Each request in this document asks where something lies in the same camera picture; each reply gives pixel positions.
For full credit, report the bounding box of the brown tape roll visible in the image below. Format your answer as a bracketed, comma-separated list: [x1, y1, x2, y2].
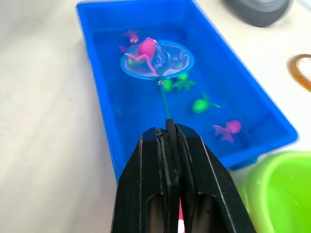
[288, 53, 311, 92]

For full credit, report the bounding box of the blue plastic tub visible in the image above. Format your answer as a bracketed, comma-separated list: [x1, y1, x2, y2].
[75, 0, 298, 183]

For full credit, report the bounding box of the pink toy fish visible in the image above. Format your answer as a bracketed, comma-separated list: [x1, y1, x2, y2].
[212, 119, 242, 145]
[119, 30, 139, 53]
[125, 38, 158, 77]

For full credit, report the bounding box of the dark grey round object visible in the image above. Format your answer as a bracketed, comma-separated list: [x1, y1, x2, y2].
[223, 0, 291, 27]

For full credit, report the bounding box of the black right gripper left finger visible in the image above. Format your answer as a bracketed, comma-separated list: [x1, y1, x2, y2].
[111, 127, 181, 233]

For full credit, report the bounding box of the green toy fish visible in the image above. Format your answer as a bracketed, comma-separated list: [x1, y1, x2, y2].
[162, 72, 196, 93]
[192, 93, 222, 114]

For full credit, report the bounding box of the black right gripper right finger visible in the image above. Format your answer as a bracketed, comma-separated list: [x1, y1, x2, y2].
[173, 123, 257, 233]

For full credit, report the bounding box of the blue hand fishing net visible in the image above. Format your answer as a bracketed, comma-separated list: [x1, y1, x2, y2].
[120, 37, 195, 197]

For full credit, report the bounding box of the green plastic bucket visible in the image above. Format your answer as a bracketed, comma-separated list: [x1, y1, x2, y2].
[238, 150, 311, 233]

